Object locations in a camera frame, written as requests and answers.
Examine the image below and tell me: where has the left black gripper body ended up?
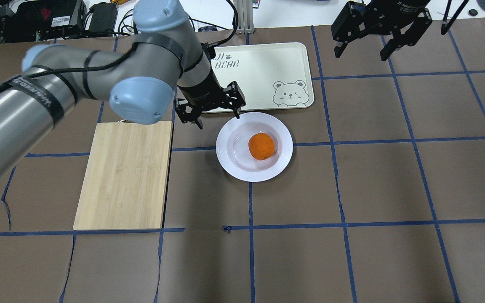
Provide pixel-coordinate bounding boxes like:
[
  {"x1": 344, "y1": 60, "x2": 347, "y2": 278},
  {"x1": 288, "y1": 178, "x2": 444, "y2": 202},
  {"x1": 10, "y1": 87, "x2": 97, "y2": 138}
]
[{"x1": 179, "y1": 83, "x2": 229, "y2": 112}]

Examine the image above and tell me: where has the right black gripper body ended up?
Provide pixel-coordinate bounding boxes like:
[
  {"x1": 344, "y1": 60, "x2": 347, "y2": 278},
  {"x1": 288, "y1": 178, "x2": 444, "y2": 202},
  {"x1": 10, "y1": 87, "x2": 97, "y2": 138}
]
[{"x1": 362, "y1": 0, "x2": 429, "y2": 36}]

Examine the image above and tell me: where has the white round plate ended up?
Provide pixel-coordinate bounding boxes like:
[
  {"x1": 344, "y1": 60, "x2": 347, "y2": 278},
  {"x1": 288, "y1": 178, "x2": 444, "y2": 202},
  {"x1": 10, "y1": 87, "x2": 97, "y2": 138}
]
[{"x1": 216, "y1": 112, "x2": 294, "y2": 182}]

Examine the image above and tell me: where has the orange fruit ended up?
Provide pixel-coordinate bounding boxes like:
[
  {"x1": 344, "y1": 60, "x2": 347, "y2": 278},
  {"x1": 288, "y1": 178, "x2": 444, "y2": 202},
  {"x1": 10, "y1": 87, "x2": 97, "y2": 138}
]
[{"x1": 248, "y1": 133, "x2": 276, "y2": 161}]

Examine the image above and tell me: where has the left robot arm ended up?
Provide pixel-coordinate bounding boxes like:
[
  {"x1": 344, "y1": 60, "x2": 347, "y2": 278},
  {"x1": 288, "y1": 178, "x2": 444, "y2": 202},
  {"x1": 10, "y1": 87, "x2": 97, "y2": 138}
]
[{"x1": 0, "y1": 0, "x2": 246, "y2": 179}]

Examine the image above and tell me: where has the cream bear tray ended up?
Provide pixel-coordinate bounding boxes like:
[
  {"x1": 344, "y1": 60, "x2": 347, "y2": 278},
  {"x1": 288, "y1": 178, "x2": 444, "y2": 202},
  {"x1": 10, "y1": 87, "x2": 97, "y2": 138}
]
[{"x1": 211, "y1": 43, "x2": 315, "y2": 112}]

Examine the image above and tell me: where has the wooden cutting board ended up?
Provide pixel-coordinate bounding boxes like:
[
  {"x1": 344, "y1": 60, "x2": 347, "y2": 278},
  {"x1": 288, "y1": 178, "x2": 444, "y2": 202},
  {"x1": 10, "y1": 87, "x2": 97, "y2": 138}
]
[{"x1": 73, "y1": 121, "x2": 173, "y2": 231}]

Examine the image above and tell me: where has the black power adapter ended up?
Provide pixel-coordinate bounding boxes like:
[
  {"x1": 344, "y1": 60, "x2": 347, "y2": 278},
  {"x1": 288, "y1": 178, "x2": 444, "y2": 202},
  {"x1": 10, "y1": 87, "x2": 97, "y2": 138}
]
[{"x1": 87, "y1": 2, "x2": 117, "y2": 37}]

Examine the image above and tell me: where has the black computer box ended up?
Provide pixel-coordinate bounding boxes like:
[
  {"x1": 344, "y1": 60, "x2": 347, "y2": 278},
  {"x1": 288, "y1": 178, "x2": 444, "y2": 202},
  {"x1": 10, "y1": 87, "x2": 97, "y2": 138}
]
[{"x1": 0, "y1": 0, "x2": 86, "y2": 43}]

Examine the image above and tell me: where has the aluminium frame post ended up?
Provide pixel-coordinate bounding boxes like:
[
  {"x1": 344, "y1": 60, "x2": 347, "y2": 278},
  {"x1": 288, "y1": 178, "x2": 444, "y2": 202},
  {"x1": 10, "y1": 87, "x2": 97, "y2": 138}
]
[{"x1": 232, "y1": 0, "x2": 255, "y2": 34}]

